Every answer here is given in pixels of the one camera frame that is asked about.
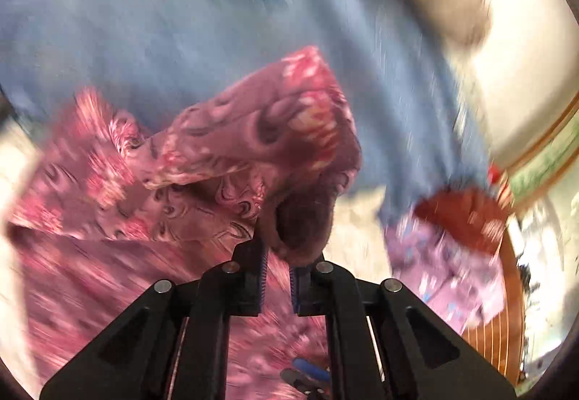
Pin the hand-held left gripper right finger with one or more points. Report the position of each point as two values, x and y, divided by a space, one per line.
295 289

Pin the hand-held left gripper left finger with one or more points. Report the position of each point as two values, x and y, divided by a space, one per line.
261 275

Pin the pink patterned cloth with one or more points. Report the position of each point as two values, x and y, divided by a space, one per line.
226 133

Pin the blue item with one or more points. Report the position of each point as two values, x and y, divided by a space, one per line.
310 367

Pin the lilac printed cloth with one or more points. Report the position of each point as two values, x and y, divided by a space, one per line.
434 273

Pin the red cloth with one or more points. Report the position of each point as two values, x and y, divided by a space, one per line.
457 219

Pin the glass cabinet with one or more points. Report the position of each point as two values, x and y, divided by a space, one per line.
543 291

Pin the blue striped bed sheet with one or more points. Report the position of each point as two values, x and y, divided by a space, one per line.
135 42

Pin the framed green painting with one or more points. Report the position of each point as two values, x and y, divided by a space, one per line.
543 164

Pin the wooden bed frame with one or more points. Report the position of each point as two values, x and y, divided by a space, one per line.
497 336

